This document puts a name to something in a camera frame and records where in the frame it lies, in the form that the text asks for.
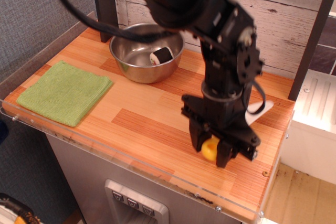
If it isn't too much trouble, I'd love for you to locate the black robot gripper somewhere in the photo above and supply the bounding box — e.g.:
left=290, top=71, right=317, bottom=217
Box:
left=182, top=87, right=261, bottom=168

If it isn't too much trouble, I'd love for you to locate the yellow handled toy knife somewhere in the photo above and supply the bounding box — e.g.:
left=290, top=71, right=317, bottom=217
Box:
left=201, top=100, right=275, bottom=161

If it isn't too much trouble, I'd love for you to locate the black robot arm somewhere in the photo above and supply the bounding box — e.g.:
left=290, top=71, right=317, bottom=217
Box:
left=146, top=0, right=264, bottom=168

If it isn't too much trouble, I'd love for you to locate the green folded towel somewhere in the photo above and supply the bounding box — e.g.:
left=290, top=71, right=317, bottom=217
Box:
left=16, top=61, right=113, bottom=127

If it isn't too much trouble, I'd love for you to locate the clear acrylic edge guard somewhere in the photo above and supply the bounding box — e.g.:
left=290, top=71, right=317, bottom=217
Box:
left=0, top=98, right=266, bottom=224

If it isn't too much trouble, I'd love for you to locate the white toy sink unit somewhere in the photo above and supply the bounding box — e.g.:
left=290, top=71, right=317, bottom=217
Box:
left=280, top=70, right=335, bottom=184

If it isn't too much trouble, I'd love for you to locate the toy sushi roll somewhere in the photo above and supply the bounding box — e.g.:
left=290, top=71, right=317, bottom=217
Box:
left=150, top=47, right=174, bottom=66

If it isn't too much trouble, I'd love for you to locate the silver dispenser button panel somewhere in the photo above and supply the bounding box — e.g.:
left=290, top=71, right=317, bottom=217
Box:
left=104, top=179, right=170, bottom=223

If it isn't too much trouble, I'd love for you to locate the stainless steel bowl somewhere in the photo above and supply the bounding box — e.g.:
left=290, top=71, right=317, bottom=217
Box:
left=109, top=32, right=185, bottom=84

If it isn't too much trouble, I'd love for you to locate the silver toy fridge cabinet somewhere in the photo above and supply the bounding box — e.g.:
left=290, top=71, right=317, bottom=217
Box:
left=47, top=135, right=240, bottom=223

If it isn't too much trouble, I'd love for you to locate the orange yellow object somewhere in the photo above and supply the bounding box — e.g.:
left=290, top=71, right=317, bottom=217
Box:
left=14, top=212, right=40, bottom=224

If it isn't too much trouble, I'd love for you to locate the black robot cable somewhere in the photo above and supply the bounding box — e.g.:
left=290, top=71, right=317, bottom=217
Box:
left=47, top=0, right=171, bottom=44

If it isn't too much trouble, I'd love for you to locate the dark left shelf post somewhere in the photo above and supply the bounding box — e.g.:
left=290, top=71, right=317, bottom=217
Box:
left=90, top=0, right=120, bottom=43

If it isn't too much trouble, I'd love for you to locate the dark shelf post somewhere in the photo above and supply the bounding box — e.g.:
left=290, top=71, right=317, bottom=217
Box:
left=90, top=0, right=120, bottom=43
left=288, top=0, right=334, bottom=101

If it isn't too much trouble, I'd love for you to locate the dark right shelf post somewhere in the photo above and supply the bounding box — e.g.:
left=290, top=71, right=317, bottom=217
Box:
left=288, top=0, right=334, bottom=101

